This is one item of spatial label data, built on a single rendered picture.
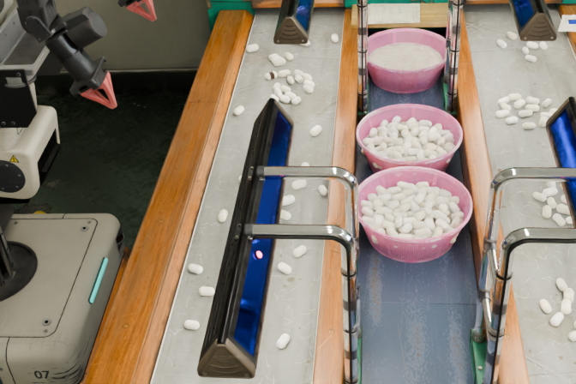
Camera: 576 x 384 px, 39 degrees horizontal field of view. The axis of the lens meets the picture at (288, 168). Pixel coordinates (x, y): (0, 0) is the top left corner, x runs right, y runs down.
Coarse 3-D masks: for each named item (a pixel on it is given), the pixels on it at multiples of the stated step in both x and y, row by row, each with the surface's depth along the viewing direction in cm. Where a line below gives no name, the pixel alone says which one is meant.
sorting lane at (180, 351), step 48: (288, 48) 251; (336, 48) 249; (240, 96) 230; (336, 96) 226; (240, 144) 210; (288, 192) 193; (192, 240) 181; (288, 240) 179; (192, 288) 169; (288, 288) 167; (192, 336) 158
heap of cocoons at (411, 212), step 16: (384, 192) 190; (400, 192) 190; (416, 192) 191; (432, 192) 190; (448, 192) 188; (368, 208) 185; (384, 208) 185; (400, 208) 185; (416, 208) 185; (432, 208) 187; (448, 208) 186; (368, 224) 181; (384, 224) 181; (400, 224) 181; (416, 224) 180; (432, 224) 180; (448, 224) 182
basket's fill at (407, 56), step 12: (384, 48) 249; (396, 48) 247; (408, 48) 247; (420, 48) 247; (432, 48) 247; (372, 60) 243; (384, 60) 242; (396, 60) 243; (408, 60) 241; (420, 60) 242; (432, 60) 241
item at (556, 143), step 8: (568, 104) 149; (560, 112) 150; (568, 112) 148; (552, 120) 152; (560, 120) 150; (568, 120) 147; (552, 128) 151; (560, 128) 148; (568, 128) 146; (552, 136) 149; (560, 136) 147; (568, 136) 144; (552, 144) 148; (560, 144) 146; (568, 144) 143; (552, 152) 148; (560, 152) 145; (568, 152) 142; (560, 160) 143; (568, 160) 141; (568, 184) 137; (568, 192) 136; (568, 200) 135; (568, 208) 135
